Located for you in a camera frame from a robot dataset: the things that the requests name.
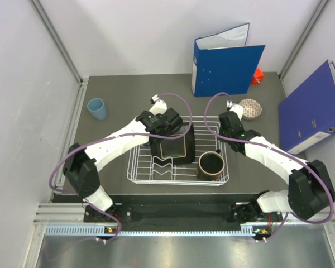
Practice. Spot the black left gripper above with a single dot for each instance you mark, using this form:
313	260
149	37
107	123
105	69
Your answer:
144	111

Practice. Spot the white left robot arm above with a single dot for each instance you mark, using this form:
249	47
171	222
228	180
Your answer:
84	163

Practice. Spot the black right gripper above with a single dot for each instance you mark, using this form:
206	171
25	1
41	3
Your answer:
223	140

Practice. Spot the slotted cable duct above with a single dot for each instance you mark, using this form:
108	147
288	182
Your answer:
103	231

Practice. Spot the small orange object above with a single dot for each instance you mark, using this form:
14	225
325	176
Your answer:
258	77

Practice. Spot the dark brown mug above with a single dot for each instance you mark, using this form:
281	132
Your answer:
210	166

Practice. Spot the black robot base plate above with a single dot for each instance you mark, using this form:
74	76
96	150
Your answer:
129	208

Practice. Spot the white wire dish rack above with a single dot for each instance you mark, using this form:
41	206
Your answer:
142	170

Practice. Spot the black square plate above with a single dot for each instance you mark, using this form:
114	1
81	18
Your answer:
176	152

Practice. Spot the blue standing binder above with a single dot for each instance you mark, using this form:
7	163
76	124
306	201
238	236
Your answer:
223	62

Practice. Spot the light blue cup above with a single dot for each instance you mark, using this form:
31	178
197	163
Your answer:
97	108

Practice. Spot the brown floral patterned bowl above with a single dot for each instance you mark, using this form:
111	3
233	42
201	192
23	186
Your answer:
251	109

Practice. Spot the purple leaning binder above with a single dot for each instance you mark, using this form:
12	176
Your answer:
307	115

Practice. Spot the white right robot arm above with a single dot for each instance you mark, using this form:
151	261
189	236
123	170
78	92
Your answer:
309	186

